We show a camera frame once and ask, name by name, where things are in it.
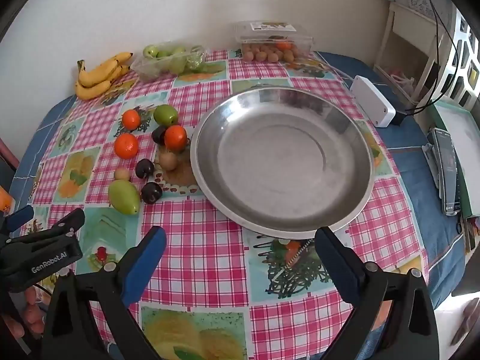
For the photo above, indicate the white wooden shelf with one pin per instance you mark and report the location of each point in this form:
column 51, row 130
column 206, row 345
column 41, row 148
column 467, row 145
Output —
column 390, row 26

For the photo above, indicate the round steel plate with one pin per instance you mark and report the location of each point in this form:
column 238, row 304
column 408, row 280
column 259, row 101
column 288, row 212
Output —
column 281, row 165

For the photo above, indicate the person's left hand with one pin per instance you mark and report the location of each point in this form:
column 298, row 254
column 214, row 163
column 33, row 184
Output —
column 33, row 313

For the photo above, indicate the dark plum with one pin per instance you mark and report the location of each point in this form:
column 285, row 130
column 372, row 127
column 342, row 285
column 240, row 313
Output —
column 157, row 135
column 151, row 192
column 144, row 168

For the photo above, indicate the green jujube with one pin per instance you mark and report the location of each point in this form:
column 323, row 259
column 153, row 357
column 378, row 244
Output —
column 165, row 114
column 124, row 197

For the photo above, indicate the boxed small orange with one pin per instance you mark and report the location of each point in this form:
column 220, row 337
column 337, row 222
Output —
column 284, row 45

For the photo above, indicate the yellow banana bunch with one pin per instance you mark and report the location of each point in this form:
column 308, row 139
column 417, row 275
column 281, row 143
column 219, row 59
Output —
column 93, row 78

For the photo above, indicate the pile of tan longans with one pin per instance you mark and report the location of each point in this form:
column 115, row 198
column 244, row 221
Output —
column 262, row 55

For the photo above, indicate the white plastic box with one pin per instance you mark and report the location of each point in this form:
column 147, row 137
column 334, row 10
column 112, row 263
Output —
column 371, row 99

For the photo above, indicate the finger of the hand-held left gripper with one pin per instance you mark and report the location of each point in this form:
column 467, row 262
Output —
column 18, row 219
column 71, row 220

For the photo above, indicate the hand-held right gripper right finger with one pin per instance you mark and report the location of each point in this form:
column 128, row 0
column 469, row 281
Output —
column 337, row 266

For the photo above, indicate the pink checkered tablecloth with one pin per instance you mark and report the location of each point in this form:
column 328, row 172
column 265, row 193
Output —
column 210, row 262

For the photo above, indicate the green-edged white board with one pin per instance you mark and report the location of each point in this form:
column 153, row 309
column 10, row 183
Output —
column 459, row 127

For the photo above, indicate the brown wooden object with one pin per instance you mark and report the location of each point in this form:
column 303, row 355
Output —
column 467, row 318

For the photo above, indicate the clear plastic tray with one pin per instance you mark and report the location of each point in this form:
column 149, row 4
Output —
column 150, row 69

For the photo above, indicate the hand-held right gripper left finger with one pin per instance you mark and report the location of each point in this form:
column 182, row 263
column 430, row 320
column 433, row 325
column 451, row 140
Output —
column 146, row 257

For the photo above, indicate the small tan longan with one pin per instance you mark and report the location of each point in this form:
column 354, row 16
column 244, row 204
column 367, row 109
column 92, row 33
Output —
column 122, row 174

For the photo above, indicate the white lattice panel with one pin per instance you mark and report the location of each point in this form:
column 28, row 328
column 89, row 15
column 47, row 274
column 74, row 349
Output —
column 455, row 30

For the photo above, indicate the blue tablecloth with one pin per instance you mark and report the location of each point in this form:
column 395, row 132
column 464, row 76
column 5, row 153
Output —
column 405, row 142

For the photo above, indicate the clear plastic clamshell box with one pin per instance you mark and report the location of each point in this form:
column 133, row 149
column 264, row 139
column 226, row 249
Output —
column 270, row 30

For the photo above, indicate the pile of green jujubes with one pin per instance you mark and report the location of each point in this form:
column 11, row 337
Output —
column 176, row 63

